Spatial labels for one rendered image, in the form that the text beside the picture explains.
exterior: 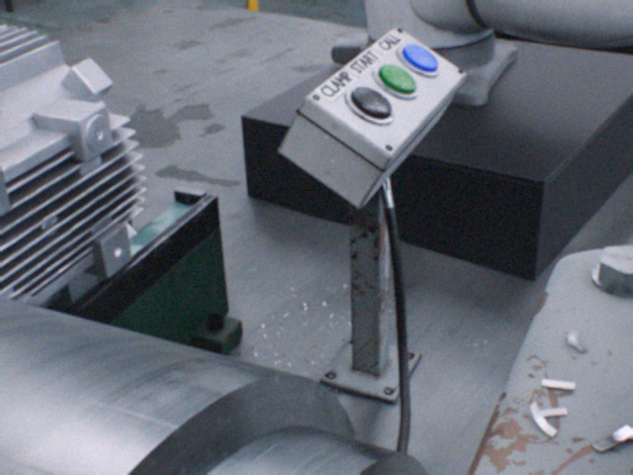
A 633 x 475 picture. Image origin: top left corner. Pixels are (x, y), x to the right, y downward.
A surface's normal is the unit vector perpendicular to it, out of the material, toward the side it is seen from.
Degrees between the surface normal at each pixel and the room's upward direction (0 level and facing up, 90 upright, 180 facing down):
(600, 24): 125
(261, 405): 74
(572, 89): 2
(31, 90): 32
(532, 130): 2
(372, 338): 90
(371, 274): 90
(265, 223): 0
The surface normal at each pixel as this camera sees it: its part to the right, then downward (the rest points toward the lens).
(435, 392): -0.04, -0.87
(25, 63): 0.91, 0.15
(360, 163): -0.42, 0.46
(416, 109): 0.41, -0.68
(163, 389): 0.09, -0.97
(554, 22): -0.51, 0.81
